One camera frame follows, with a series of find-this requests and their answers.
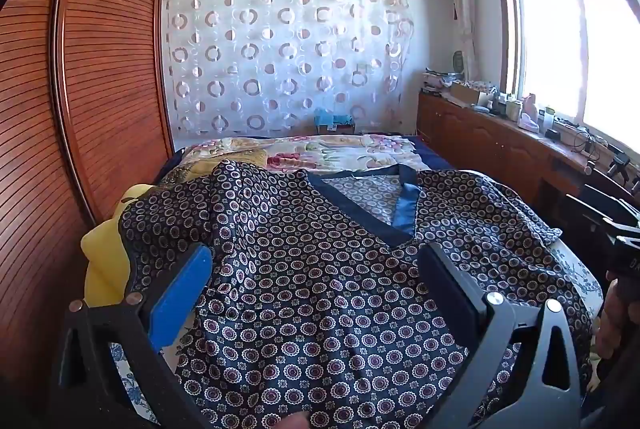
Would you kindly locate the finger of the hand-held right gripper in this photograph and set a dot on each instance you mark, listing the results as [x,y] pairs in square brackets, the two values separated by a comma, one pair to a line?
[587,214]

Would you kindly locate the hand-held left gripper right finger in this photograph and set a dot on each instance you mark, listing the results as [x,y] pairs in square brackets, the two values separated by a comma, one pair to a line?
[450,289]

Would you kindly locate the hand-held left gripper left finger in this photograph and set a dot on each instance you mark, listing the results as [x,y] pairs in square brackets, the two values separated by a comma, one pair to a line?
[185,294]

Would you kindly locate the dark blue circle-patterned shirt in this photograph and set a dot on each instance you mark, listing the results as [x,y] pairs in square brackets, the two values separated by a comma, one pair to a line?
[310,289]

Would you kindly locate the person's right hand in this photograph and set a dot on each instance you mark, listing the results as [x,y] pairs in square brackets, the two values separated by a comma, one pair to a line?
[611,324]

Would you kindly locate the white blue-flowered sheet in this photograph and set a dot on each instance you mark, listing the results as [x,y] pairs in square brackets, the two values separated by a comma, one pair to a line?
[575,269]

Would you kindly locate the small black tripod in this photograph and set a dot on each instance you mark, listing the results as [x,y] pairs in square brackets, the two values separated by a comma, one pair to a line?
[620,164]

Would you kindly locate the yellow pillow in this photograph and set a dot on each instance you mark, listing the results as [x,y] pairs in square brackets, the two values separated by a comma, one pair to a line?
[100,259]

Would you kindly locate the bottle with green cap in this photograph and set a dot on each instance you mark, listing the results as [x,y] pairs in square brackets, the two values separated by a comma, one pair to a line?
[549,119]

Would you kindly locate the pink bottle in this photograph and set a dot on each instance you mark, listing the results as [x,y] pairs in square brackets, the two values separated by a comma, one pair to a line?
[529,114]

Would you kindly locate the white jar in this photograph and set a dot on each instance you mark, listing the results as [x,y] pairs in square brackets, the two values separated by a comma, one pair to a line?
[512,110]

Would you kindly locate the long wooden cabinet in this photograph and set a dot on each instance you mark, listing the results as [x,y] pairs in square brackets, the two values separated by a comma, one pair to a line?
[480,139]

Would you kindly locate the wooden framed window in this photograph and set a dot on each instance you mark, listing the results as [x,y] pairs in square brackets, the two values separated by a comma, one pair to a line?
[550,49]

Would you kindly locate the open cardboard box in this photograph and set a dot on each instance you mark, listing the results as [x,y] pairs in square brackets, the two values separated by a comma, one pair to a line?
[465,94]

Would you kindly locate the floral bed blanket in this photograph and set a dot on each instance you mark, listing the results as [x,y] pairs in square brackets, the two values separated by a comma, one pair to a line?
[310,154]

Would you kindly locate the cardboard box with blue cloth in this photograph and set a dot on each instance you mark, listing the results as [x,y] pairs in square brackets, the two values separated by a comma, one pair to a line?
[334,127]

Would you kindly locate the small round fan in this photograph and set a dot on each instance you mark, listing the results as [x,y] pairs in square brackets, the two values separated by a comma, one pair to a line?
[457,60]

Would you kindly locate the stack of papers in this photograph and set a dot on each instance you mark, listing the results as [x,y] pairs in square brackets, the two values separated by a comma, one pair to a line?
[435,80]

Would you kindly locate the wooden slatted wardrobe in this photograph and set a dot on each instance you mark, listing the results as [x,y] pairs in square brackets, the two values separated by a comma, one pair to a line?
[110,84]

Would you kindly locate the sheer circle-patterned curtain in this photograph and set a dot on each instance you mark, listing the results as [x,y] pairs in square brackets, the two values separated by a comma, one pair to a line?
[280,59]

